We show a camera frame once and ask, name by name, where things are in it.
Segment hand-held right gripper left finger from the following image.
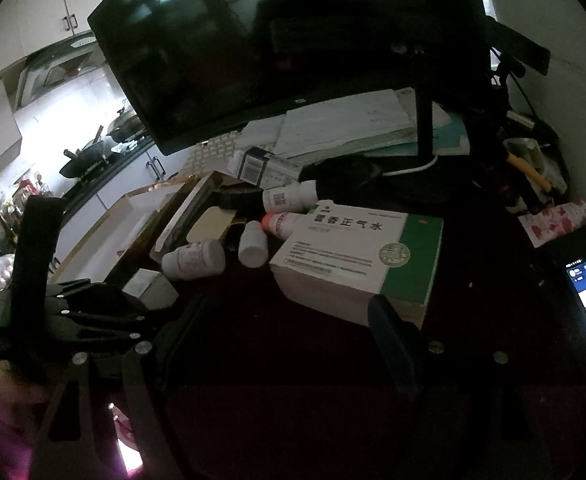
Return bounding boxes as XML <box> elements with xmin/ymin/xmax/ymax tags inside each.
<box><xmin>33</xmin><ymin>296</ymin><xmax>212</xmax><ymax>480</ymax></box>

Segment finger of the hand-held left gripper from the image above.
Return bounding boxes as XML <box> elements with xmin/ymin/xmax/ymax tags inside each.
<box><xmin>58</xmin><ymin>310</ymin><xmax>164</xmax><ymax>345</ymax></box>
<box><xmin>47</xmin><ymin>280</ymin><xmax>141</xmax><ymax>312</ymax></box>

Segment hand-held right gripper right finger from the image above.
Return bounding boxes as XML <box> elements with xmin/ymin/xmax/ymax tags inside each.
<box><xmin>367</xmin><ymin>294</ymin><xmax>550</xmax><ymax>480</ymax></box>

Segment white bottle with red label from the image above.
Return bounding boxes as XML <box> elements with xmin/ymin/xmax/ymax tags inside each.
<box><xmin>161</xmin><ymin>239</ymin><xmax>226</xmax><ymax>281</ymax></box>

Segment white tray with gold rim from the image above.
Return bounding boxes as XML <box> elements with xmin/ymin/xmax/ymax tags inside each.
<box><xmin>48</xmin><ymin>171</ymin><xmax>246</xmax><ymax>291</ymax></box>

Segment green and white medicine box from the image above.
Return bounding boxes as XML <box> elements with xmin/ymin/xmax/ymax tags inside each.
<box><xmin>269</xmin><ymin>200</ymin><xmax>444</xmax><ymax>331</ymax></box>

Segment person's left hand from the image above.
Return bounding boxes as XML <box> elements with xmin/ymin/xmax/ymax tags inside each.
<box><xmin>0</xmin><ymin>360</ymin><xmax>51</xmax><ymax>461</ymax></box>

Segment row of condiment bottles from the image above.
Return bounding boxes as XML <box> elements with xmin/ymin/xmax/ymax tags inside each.
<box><xmin>0</xmin><ymin>170</ymin><xmax>56</xmax><ymax>231</ymax></box>

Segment black kitchen countertop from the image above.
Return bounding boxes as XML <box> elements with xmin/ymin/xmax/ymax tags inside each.
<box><xmin>58</xmin><ymin>135</ymin><xmax>160</xmax><ymax>211</ymax></box>

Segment small white bottle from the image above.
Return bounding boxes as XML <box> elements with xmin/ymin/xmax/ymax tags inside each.
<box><xmin>238</xmin><ymin>221</ymin><xmax>268</xmax><ymax>268</ymax></box>

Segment black wok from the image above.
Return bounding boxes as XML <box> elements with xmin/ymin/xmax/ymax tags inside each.
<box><xmin>59</xmin><ymin>140</ymin><xmax>106</xmax><ymax>179</ymax></box>

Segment white lower kitchen cabinets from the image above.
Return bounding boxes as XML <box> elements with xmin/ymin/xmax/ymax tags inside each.
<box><xmin>53</xmin><ymin>146</ymin><xmax>194</xmax><ymax>271</ymax></box>

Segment white bottle with orange cap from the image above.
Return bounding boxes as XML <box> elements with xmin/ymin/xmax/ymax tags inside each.
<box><xmin>260</xmin><ymin>211</ymin><xmax>304</xmax><ymax>239</ymax></box>

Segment metal pot with lid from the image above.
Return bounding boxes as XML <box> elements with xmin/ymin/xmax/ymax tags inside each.
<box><xmin>107</xmin><ymin>105</ymin><xmax>146</xmax><ymax>144</ymax></box>

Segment white pill bottle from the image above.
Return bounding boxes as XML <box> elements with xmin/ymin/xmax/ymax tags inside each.
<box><xmin>262</xmin><ymin>180</ymin><xmax>320</xmax><ymax>214</ymax></box>

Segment white keyboard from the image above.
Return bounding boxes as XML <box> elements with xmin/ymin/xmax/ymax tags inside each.
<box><xmin>183</xmin><ymin>132</ymin><xmax>247</xmax><ymax>179</ymax></box>

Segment blue and white medicine box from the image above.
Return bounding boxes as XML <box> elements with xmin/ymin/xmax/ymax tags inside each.
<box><xmin>228</xmin><ymin>146</ymin><xmax>304</xmax><ymax>186</ymax></box>

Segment range hood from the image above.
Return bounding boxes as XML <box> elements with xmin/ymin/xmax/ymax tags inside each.
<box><xmin>15</xmin><ymin>30</ymin><xmax>110</xmax><ymax>111</ymax></box>

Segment red floral tube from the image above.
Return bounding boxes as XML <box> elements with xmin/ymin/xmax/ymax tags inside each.
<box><xmin>518</xmin><ymin>199</ymin><xmax>586</xmax><ymax>248</ymax></box>

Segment teal folder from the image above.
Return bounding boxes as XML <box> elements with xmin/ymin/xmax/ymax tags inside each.
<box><xmin>413</xmin><ymin>105</ymin><xmax>472</xmax><ymax>157</ymax></box>

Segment white paper stack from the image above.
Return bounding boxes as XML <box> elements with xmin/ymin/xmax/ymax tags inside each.
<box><xmin>243</xmin><ymin>87</ymin><xmax>454</xmax><ymax>158</ymax></box>

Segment black computer monitor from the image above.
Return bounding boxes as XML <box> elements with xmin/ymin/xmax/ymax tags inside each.
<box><xmin>87</xmin><ymin>0</ymin><xmax>498</xmax><ymax>157</ymax></box>

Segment black phone clamp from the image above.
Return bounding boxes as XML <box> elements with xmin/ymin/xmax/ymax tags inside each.
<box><xmin>483</xmin><ymin>16</ymin><xmax>552</xmax><ymax>77</ymax></box>

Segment black ring light stand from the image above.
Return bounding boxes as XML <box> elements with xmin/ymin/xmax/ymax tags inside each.
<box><xmin>385</xmin><ymin>80</ymin><xmax>480</xmax><ymax>206</ymax></box>

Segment yellow handled tool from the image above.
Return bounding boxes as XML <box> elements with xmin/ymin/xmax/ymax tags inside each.
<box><xmin>505</xmin><ymin>152</ymin><xmax>554</xmax><ymax>193</ymax></box>

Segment white wall cabinets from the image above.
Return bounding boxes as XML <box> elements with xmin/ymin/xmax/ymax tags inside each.
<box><xmin>0</xmin><ymin>0</ymin><xmax>146</xmax><ymax>181</ymax></box>

